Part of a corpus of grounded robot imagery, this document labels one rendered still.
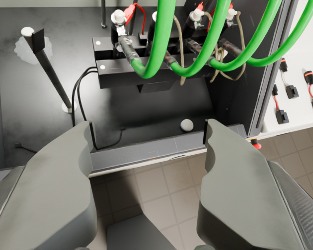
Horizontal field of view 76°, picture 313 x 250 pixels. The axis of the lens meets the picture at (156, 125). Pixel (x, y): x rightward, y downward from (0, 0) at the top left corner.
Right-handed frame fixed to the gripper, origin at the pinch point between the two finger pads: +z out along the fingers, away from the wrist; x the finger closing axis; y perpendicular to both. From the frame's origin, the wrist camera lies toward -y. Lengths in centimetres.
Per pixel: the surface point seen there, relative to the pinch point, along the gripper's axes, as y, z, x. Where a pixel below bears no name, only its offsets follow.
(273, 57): 0.5, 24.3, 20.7
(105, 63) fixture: 3.5, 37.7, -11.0
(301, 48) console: 3, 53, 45
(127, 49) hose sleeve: -1.4, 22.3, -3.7
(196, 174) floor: 96, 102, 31
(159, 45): -3.6, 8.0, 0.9
